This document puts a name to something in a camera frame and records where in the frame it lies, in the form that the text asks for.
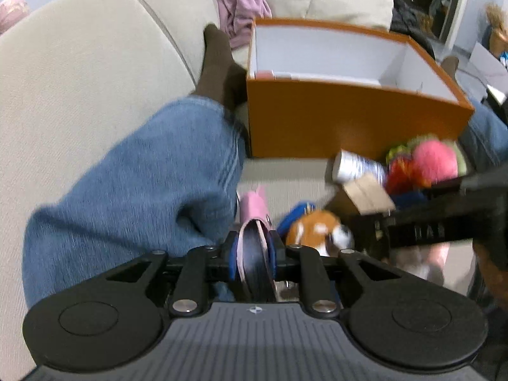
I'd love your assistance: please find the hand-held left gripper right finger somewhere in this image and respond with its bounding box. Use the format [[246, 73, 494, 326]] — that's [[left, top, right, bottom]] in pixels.
[[269, 230, 402, 318]]

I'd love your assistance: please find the orange cardboard box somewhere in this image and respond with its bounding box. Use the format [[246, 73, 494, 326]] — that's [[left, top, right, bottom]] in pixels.
[[245, 17, 476, 160]]

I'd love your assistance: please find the person's leg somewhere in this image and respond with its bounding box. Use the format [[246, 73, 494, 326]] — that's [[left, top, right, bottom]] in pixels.
[[458, 101, 508, 176], [22, 97, 249, 311]]

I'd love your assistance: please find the cream sofa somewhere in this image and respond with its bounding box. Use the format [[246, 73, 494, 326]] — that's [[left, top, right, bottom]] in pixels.
[[0, 0, 398, 381]]

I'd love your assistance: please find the brown white plush dog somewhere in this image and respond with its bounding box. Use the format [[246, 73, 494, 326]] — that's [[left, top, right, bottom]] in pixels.
[[286, 210, 355, 257]]

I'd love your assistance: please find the white printed tube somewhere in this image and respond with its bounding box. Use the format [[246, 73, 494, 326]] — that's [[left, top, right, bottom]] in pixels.
[[332, 150, 388, 185]]

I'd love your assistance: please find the white side table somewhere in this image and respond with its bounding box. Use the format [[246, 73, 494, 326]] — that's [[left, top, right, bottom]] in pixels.
[[456, 43, 508, 106]]

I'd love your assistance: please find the pink cushion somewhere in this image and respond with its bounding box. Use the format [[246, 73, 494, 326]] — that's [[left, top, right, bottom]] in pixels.
[[0, 0, 31, 35]]

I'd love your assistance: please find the purple cloth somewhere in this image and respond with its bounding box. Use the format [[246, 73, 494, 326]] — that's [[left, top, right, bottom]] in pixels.
[[216, 0, 273, 51]]

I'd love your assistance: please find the gold vase with dried flowers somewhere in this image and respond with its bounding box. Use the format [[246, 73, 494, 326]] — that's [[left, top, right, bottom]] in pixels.
[[481, 3, 508, 55]]

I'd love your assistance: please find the dark blue fuzzy toy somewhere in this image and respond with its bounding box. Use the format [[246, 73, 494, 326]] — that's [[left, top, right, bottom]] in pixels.
[[391, 190, 430, 212]]

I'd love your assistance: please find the pink fuzzy ball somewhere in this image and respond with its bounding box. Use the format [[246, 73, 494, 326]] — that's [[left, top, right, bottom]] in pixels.
[[412, 140, 460, 184]]

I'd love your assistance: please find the person's left foot brown sock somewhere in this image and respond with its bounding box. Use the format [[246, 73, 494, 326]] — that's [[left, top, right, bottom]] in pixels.
[[190, 24, 249, 117]]

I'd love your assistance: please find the black jacket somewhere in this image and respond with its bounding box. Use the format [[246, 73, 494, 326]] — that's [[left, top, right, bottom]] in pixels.
[[390, 0, 438, 61]]

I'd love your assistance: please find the small brown cardboard box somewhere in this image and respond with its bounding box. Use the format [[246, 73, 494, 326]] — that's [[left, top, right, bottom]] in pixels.
[[342, 172, 396, 214]]

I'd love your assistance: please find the red green feather toy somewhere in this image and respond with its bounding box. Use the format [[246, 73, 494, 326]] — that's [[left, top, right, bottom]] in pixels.
[[386, 134, 470, 196]]

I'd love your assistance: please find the pink toy gun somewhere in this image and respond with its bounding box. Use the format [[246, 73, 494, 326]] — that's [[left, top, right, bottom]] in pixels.
[[237, 186, 277, 303]]

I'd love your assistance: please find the person's left leg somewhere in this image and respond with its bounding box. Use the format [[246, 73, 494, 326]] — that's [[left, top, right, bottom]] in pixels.
[[22, 97, 249, 311]]

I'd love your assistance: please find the person's foot brown sock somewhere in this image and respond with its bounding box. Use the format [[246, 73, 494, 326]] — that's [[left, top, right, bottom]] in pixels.
[[440, 56, 461, 85], [190, 24, 249, 117]]

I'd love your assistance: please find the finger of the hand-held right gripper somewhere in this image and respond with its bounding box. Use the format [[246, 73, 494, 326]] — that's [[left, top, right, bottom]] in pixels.
[[426, 177, 467, 199], [349, 211, 391, 260]]

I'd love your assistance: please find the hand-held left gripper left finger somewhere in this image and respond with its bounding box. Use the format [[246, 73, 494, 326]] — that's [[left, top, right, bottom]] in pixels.
[[105, 231, 241, 318]]

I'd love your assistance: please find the person's right leg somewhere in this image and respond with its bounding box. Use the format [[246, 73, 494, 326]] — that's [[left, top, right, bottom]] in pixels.
[[458, 101, 508, 176]]

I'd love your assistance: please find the person's right foot brown sock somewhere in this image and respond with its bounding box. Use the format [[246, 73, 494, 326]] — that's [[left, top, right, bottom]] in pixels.
[[440, 56, 461, 85]]

